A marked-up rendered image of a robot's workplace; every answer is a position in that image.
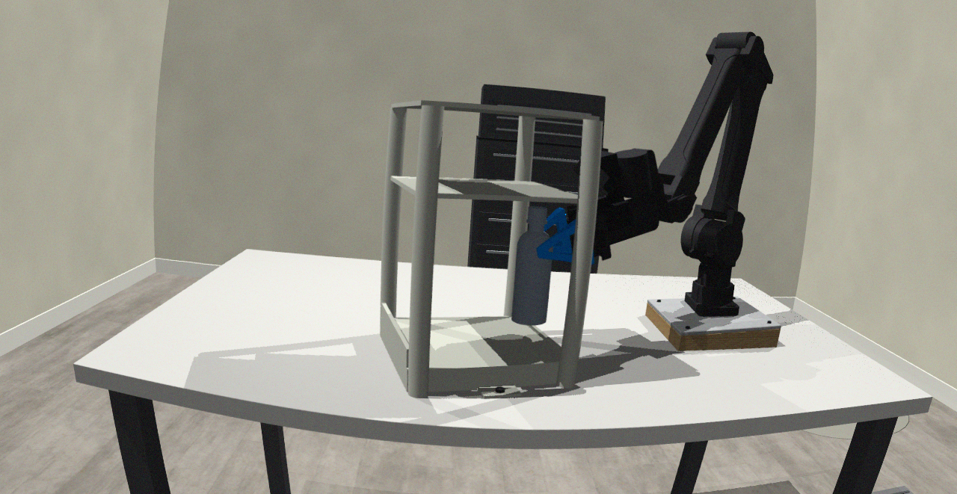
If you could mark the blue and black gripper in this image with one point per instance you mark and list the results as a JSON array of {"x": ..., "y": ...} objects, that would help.
[{"x": 564, "y": 238}]

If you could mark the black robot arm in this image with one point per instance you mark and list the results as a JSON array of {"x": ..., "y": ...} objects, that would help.
[{"x": 737, "y": 74}]

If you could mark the grey bottle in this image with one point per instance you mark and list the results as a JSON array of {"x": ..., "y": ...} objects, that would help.
[{"x": 532, "y": 274}]

